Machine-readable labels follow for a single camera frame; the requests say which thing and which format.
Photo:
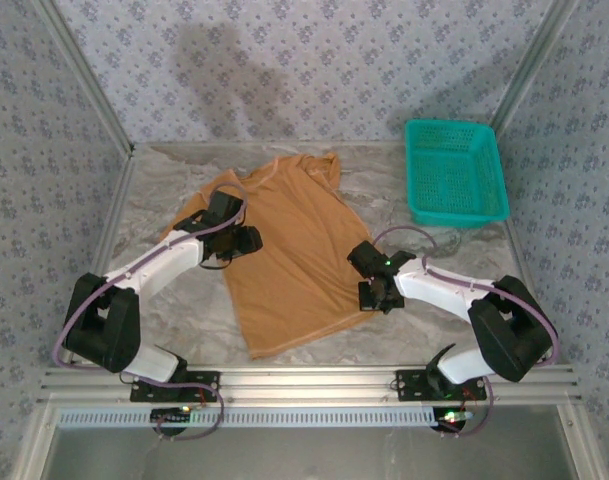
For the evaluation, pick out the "aluminium side rail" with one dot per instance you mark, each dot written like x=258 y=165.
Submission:
x=114 y=220
x=515 y=245

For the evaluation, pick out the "teal plastic basket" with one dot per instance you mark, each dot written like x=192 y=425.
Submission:
x=454 y=170

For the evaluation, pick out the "aluminium corner post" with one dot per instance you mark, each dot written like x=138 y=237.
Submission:
x=534 y=65
x=89 y=75

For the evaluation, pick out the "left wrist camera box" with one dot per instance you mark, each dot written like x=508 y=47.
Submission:
x=226 y=205

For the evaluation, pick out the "aluminium frame leg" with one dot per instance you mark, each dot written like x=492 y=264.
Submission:
x=34 y=440
x=576 y=440

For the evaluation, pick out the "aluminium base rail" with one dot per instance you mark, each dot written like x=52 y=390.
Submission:
x=309 y=385

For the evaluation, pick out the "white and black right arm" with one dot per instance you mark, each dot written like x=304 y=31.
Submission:
x=434 y=287

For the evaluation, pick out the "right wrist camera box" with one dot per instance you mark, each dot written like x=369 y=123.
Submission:
x=364 y=257

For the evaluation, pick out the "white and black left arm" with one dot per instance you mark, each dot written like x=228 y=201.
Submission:
x=159 y=262

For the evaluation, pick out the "black controller board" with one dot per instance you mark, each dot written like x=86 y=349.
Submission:
x=451 y=417
x=169 y=416

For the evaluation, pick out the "orange t-shirt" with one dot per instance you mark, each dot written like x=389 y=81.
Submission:
x=294 y=250

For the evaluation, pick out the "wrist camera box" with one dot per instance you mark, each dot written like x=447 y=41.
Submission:
x=226 y=205
x=364 y=257

